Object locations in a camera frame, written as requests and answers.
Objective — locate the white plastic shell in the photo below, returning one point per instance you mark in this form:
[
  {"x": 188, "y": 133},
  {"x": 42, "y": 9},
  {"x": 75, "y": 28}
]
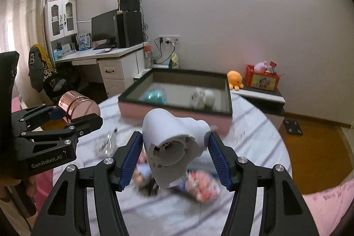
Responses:
[{"x": 166, "y": 136}]

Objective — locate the beige curtain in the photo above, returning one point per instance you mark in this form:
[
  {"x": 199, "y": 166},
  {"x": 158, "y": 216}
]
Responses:
[{"x": 22, "y": 20}]

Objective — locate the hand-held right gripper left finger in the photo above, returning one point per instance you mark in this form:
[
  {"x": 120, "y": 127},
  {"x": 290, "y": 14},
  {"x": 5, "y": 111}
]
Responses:
[{"x": 131, "y": 159}]

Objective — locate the white wall outlet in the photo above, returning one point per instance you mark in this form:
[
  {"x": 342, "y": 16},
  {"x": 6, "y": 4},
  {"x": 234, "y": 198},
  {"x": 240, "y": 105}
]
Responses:
[{"x": 169, "y": 39}]

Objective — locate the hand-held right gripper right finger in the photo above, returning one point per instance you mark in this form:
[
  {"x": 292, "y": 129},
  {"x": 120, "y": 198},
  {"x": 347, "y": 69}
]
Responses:
[{"x": 220, "y": 161}]

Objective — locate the clear plastic bottle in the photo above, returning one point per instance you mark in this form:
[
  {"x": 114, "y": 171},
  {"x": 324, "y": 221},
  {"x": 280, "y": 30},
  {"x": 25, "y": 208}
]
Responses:
[{"x": 106, "y": 143}]

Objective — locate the orange octopus plush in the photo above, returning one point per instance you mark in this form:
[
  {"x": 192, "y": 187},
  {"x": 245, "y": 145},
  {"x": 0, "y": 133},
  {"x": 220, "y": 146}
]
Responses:
[{"x": 235, "y": 79}]

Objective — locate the blurred colourful packet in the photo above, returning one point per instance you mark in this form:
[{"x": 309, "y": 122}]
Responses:
[{"x": 142, "y": 175}]

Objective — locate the black speaker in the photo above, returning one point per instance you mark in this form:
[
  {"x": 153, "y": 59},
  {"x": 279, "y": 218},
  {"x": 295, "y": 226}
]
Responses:
[{"x": 130, "y": 2}]

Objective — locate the water bottle orange lid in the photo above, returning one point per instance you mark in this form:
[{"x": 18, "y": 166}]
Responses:
[{"x": 148, "y": 57}]

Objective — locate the pink plush toy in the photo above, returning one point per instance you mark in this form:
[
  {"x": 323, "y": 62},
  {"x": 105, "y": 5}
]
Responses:
[{"x": 260, "y": 66}]

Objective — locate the pink patterned toy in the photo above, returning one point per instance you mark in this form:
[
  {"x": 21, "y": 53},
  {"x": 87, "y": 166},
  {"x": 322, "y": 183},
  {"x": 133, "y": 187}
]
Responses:
[{"x": 203, "y": 186}]

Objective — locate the black square plate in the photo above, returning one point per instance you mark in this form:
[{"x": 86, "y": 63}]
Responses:
[{"x": 293, "y": 127}]

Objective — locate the black low cabinet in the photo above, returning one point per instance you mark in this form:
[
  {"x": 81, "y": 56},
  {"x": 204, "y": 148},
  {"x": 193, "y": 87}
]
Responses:
[{"x": 265, "y": 99}]

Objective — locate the white hutch cabinet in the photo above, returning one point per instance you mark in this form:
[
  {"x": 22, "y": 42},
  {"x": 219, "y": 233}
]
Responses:
[{"x": 60, "y": 20}]

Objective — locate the rose gold cylinder box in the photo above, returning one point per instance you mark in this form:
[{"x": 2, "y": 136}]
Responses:
[{"x": 78, "y": 104}]

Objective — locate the red plastic crate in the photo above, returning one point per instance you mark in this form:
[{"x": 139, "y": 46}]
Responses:
[{"x": 262, "y": 82}]

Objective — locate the white animal figurine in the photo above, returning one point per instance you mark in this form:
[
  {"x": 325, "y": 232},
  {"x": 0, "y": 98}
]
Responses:
[{"x": 203, "y": 97}]

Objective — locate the white desk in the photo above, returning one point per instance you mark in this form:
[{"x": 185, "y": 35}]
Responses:
[{"x": 119, "y": 67}]

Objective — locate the black computer tower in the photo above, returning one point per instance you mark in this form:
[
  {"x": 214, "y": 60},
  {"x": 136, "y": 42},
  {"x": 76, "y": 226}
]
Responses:
[{"x": 129, "y": 30}]

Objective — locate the office chair with clothes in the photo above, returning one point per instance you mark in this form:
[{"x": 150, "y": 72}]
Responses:
[{"x": 41, "y": 70}]

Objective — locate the black computer monitor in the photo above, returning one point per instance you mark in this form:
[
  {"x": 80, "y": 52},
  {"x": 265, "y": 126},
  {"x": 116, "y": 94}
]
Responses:
[{"x": 103, "y": 27}]

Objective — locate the teal desk organizer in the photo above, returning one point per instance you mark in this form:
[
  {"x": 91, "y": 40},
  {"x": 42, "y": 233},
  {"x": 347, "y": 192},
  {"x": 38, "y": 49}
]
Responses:
[{"x": 60, "y": 54}]

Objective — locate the blue white box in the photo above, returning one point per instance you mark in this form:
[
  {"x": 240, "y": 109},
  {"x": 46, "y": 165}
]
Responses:
[{"x": 84, "y": 41}]

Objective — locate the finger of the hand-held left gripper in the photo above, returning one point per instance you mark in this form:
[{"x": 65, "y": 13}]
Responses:
[
  {"x": 88, "y": 123},
  {"x": 56, "y": 113}
]

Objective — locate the teal capsule ball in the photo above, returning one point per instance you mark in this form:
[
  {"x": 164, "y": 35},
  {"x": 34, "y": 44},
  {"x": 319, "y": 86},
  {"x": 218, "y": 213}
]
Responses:
[{"x": 153, "y": 96}]

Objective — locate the blue yellow snack bag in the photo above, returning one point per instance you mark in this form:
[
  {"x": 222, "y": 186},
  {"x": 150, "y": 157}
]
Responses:
[{"x": 174, "y": 61}]

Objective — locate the white striped bedsheet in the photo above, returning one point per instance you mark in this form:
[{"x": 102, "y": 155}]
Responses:
[{"x": 249, "y": 142}]

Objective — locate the pink storage box black rim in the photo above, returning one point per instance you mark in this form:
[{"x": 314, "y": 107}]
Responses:
[{"x": 171, "y": 113}]

